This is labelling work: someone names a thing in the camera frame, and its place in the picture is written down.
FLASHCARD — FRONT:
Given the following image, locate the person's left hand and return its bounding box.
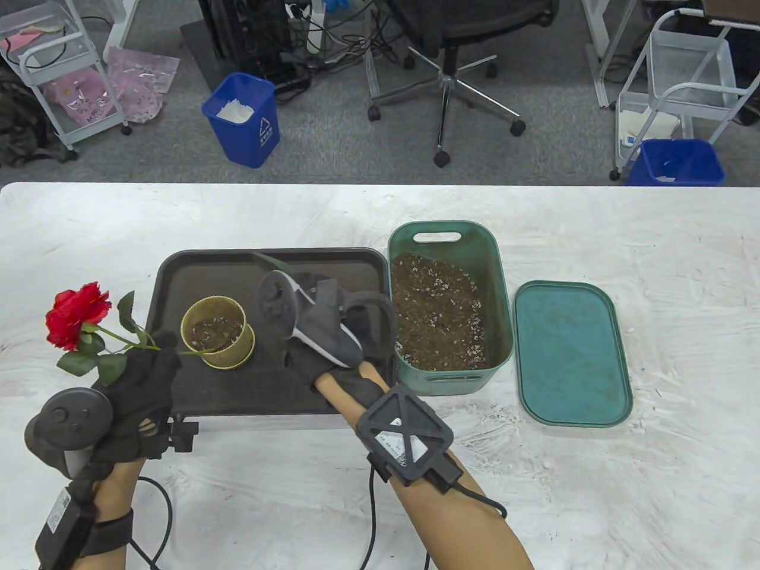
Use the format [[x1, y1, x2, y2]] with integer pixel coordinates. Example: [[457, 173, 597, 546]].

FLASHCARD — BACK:
[[89, 330, 183, 476]]

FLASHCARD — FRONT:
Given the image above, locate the person's right hand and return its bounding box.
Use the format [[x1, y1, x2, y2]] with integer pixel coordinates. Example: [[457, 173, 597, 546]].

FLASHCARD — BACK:
[[285, 273, 397, 411]]

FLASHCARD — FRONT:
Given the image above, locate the brown potting mix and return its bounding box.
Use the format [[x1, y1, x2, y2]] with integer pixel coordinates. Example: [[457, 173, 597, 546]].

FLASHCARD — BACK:
[[190, 252, 487, 372]]

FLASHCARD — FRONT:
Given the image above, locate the green plastic trowel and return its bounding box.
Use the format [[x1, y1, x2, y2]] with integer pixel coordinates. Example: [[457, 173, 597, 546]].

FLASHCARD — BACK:
[[252, 252, 293, 277]]

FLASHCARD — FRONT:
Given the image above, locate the gold flower pot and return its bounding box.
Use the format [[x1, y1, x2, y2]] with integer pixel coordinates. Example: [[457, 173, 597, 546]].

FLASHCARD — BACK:
[[180, 296, 256, 371]]

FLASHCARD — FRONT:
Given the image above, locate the red artificial rose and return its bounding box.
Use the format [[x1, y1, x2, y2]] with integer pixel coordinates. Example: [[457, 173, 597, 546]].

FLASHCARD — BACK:
[[46, 282, 208, 387]]

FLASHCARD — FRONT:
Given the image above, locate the green bin lid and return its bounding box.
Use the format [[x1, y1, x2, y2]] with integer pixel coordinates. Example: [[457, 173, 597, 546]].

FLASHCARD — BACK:
[[514, 281, 634, 427]]

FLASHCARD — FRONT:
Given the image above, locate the person's right forearm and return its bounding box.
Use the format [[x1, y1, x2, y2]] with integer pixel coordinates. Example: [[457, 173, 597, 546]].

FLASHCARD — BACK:
[[315, 362, 535, 570]]

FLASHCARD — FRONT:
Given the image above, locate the person's left forearm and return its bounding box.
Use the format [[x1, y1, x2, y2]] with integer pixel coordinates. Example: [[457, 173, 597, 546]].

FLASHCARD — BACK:
[[59, 457, 148, 570]]

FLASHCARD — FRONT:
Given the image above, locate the grey handheld controller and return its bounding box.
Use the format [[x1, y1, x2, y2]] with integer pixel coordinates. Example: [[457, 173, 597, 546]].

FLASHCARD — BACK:
[[24, 388, 113, 479], [257, 270, 398, 369]]

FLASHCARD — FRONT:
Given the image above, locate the dark brown tray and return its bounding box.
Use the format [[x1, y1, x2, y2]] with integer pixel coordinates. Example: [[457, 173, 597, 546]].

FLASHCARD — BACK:
[[132, 248, 394, 416]]

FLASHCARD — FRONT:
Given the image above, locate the black box with white label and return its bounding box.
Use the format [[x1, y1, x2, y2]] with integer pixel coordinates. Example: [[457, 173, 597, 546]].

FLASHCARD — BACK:
[[34, 484, 134, 570]]

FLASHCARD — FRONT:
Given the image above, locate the green plastic bin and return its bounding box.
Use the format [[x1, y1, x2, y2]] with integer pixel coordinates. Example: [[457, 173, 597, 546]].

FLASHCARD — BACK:
[[388, 221, 514, 397]]

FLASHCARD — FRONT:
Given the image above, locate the blue trash bin white symbol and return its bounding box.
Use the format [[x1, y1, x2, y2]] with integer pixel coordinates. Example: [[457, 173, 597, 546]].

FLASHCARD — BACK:
[[201, 72, 281, 169]]

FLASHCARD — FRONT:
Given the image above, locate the black backpack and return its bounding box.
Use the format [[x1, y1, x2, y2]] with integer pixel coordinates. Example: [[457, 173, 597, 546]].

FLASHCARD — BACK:
[[0, 64, 79, 169]]

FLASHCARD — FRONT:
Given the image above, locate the pink plastic bag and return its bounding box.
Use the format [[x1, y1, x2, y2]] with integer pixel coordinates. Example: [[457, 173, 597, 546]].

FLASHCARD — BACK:
[[107, 47, 181, 124], [46, 66, 113, 125]]

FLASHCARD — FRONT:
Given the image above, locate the black floor mat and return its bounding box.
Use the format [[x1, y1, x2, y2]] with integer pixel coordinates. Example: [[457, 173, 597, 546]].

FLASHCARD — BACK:
[[180, 21, 238, 93]]

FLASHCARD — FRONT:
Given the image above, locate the black computer tower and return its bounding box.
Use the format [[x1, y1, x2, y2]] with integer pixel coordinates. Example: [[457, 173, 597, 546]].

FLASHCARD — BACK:
[[198, 0, 297, 84]]

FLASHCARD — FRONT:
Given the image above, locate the black office chair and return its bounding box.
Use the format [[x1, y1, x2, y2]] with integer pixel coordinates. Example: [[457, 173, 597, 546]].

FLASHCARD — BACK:
[[365, 0, 560, 169]]

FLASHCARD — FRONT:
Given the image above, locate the white desk leg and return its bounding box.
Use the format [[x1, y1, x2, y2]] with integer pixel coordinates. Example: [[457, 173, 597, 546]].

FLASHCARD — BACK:
[[582, 0, 639, 109], [104, 0, 143, 60]]

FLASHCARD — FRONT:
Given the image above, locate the pink paper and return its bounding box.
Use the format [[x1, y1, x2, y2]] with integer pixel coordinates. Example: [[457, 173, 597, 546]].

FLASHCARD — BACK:
[[0, 30, 45, 54]]

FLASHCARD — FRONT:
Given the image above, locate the brown cardboard box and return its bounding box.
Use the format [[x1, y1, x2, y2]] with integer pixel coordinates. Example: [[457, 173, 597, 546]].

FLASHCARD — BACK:
[[704, 0, 760, 27]]

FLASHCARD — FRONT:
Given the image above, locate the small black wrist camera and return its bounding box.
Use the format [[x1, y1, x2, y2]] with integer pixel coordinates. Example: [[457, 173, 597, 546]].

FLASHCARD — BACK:
[[169, 419, 200, 454]]

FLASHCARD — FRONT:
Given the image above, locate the black cable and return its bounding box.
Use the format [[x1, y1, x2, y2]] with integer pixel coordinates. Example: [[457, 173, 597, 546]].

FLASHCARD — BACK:
[[128, 475, 174, 570], [356, 460, 509, 570]]

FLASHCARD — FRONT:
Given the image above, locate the black lattice wrist mount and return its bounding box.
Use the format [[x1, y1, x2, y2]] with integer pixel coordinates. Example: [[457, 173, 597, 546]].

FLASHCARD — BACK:
[[355, 385, 465, 493]]

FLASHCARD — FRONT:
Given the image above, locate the bundle of black cables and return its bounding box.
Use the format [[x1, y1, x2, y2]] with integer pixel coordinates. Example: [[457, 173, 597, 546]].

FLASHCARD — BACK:
[[261, 0, 416, 90]]

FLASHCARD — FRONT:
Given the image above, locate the white wire cart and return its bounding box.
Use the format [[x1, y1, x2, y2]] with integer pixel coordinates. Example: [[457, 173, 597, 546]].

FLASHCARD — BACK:
[[0, 0, 132, 151], [609, 9, 760, 182]]

